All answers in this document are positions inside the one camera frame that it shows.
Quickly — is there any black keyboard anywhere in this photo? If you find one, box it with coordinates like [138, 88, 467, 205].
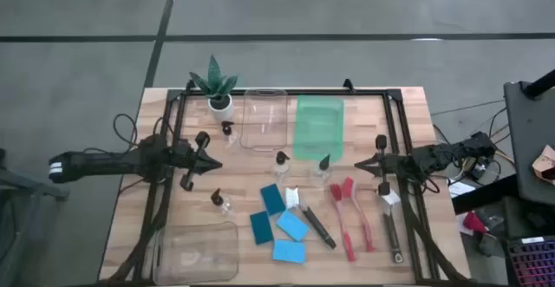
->
[506, 236, 555, 287]

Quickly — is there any clear soap pump bottle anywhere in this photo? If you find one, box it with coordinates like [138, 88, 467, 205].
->
[220, 121, 240, 150]
[310, 153, 333, 184]
[271, 150, 291, 179]
[210, 187, 233, 217]

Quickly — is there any grey metal stand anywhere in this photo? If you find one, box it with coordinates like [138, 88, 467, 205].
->
[0, 147, 69, 202]

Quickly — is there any red object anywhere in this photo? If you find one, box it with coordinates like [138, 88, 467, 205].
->
[461, 211, 489, 235]

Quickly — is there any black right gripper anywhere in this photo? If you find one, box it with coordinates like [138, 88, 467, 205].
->
[354, 134, 411, 197]

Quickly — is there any black aluminium rig frame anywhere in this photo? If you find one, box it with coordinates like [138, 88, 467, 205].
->
[100, 86, 472, 287]

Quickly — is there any clear bin with handle cutouts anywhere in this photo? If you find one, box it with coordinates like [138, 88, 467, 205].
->
[239, 88, 290, 153]

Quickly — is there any green translucent plastic bin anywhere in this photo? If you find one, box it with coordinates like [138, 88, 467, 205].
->
[292, 95, 346, 162]

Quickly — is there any green artificial plant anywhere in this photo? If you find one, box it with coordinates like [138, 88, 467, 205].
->
[189, 54, 239, 101]

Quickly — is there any white plant pot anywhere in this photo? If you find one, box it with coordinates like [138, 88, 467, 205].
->
[207, 94, 235, 123]

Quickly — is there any blue scrub sponge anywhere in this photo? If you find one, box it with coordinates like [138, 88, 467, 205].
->
[271, 238, 307, 264]
[276, 209, 310, 243]
[249, 210, 275, 246]
[259, 183, 287, 217]

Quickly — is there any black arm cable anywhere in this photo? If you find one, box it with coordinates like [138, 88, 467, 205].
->
[112, 113, 139, 147]

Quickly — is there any black side table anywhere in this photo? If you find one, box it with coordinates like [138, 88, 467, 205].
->
[502, 80, 555, 205]

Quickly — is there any red dish brush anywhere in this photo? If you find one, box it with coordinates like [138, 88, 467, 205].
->
[341, 176, 375, 253]
[329, 182, 357, 263]

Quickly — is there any brown cardboard piece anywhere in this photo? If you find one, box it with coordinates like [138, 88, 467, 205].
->
[532, 144, 555, 182]

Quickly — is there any white paper sheet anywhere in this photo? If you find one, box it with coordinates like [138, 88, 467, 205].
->
[447, 180, 477, 199]

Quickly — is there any white brush black handle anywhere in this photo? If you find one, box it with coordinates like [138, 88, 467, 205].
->
[379, 190, 405, 264]
[284, 186, 337, 251]

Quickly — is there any clear plastic bin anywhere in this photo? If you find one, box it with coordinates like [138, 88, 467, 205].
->
[151, 220, 240, 286]

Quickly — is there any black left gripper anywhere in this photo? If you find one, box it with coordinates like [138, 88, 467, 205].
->
[173, 131, 224, 192]

